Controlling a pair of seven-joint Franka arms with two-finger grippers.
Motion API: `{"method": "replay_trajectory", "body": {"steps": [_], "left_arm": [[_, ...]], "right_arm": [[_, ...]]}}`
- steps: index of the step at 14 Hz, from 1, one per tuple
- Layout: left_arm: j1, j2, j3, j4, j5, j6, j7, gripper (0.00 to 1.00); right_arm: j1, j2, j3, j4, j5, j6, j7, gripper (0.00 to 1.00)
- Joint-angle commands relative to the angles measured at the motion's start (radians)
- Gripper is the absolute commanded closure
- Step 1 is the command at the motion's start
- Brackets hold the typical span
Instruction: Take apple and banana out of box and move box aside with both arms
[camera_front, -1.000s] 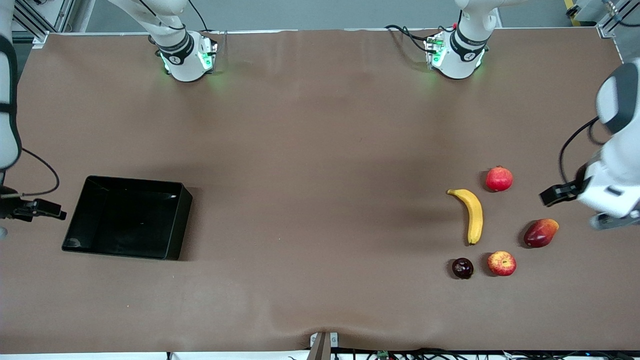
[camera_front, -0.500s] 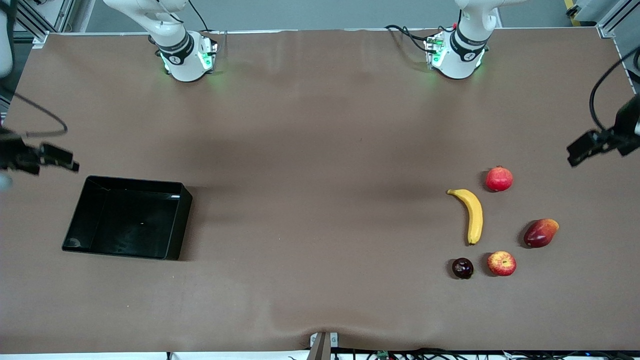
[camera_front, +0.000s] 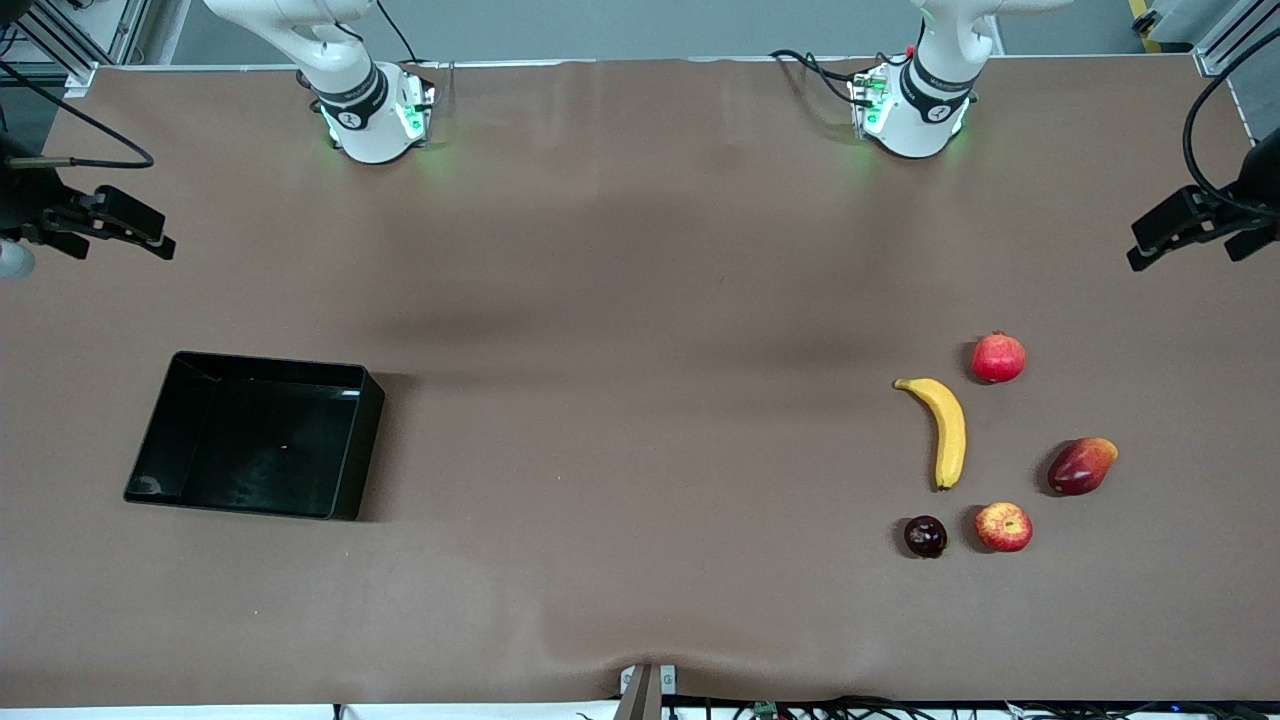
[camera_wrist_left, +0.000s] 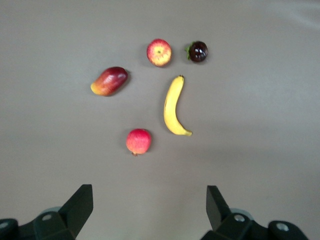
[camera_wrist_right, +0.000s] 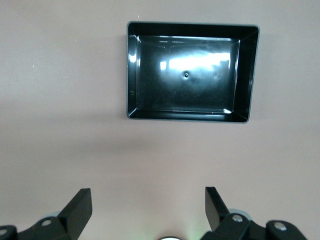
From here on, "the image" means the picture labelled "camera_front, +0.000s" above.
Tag black rectangular plastic box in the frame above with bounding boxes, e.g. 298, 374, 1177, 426
123, 350, 387, 522

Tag yellow banana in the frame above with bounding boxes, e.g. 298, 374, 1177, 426
893, 377, 969, 492

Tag red yellow apple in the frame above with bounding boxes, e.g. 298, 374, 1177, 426
975, 502, 1034, 553

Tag yellow black floor tape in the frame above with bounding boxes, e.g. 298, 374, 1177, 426
1128, 0, 1164, 54

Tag red pomegranate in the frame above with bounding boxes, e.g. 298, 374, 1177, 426
971, 331, 1028, 385

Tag red yellow mango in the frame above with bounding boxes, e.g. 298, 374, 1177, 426
1047, 437, 1120, 497

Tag dark purple plum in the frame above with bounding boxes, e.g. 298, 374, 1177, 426
904, 515, 948, 559

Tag brown table mat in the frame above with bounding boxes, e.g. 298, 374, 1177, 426
0, 55, 1280, 706

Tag grey aluminium frame rail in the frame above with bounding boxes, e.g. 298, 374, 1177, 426
1140, 0, 1280, 79

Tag aluminium frame profiles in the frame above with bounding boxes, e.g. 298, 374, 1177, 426
0, 0, 151, 86

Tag black right base cable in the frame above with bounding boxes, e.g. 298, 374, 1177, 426
375, 0, 415, 64

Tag black left base cables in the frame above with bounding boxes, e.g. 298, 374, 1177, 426
770, 48, 876, 106

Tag tangled black cables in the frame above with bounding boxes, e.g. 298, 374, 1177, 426
575, 695, 1280, 720

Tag grey metal bracket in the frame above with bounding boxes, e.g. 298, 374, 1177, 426
620, 664, 679, 697

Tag brown camera post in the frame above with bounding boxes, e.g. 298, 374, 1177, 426
614, 664, 663, 720

